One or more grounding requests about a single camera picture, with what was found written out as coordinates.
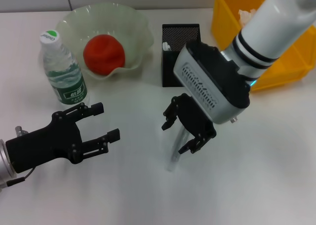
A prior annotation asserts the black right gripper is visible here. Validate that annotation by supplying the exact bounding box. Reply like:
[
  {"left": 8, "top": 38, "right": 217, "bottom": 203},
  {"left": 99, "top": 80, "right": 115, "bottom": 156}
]
[{"left": 161, "top": 93, "right": 217, "bottom": 155}]

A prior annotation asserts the black mesh pen holder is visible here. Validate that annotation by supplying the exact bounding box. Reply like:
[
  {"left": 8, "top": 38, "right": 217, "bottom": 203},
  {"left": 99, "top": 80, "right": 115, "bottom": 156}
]
[{"left": 161, "top": 23, "right": 202, "bottom": 88}]

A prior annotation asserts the silver left flange plug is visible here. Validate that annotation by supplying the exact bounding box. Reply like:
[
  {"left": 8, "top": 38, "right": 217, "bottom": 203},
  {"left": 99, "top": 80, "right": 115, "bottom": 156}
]
[{"left": 14, "top": 125, "right": 28, "bottom": 137}]

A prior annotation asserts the orange plush fruit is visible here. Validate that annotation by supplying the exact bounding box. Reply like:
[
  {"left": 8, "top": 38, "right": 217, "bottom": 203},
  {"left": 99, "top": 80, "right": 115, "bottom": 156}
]
[{"left": 82, "top": 34, "right": 126, "bottom": 75}]

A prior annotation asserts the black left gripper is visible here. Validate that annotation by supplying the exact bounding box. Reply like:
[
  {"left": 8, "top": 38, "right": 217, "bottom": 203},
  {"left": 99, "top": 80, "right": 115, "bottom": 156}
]
[{"left": 5, "top": 102, "right": 121, "bottom": 174}]

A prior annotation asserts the yellow plastic bin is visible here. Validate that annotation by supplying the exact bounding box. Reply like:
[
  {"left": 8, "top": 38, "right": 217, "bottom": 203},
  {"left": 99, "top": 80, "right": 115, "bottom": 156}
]
[{"left": 212, "top": 0, "right": 316, "bottom": 92}]

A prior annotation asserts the grey pen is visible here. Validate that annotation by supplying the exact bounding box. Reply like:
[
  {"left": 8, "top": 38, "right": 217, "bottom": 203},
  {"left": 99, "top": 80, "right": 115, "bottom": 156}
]
[{"left": 164, "top": 125, "right": 192, "bottom": 173}]

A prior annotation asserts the white paper ball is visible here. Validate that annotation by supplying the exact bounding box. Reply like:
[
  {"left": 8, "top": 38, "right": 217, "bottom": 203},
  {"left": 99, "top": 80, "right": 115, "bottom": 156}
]
[{"left": 238, "top": 9, "right": 258, "bottom": 26}]

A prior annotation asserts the clear green-label water bottle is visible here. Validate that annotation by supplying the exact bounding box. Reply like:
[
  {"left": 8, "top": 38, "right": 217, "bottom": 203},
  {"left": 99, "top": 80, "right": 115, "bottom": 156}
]
[{"left": 39, "top": 30, "right": 90, "bottom": 112}]

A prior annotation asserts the pale green wavy fruit plate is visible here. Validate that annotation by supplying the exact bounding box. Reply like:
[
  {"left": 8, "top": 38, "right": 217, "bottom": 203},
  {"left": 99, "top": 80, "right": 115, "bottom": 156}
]
[{"left": 55, "top": 4, "right": 154, "bottom": 80}]

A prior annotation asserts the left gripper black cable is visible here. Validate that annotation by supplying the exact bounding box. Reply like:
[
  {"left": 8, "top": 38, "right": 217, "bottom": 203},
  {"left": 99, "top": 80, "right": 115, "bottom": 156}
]
[{"left": 6, "top": 167, "right": 35, "bottom": 188}]

